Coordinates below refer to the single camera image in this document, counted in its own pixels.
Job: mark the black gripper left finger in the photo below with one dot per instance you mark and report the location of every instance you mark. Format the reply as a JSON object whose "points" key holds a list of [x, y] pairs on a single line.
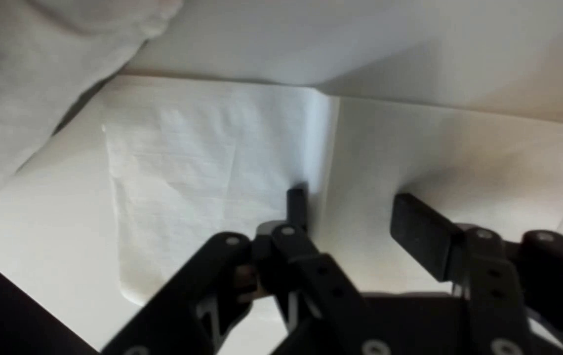
{"points": [[313, 276]]}

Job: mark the white cloth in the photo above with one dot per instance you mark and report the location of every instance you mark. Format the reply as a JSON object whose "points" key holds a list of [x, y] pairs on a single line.
{"points": [[228, 164]]}

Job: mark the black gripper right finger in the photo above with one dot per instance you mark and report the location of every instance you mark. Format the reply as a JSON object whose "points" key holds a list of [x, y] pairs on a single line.
{"points": [[491, 268]]}

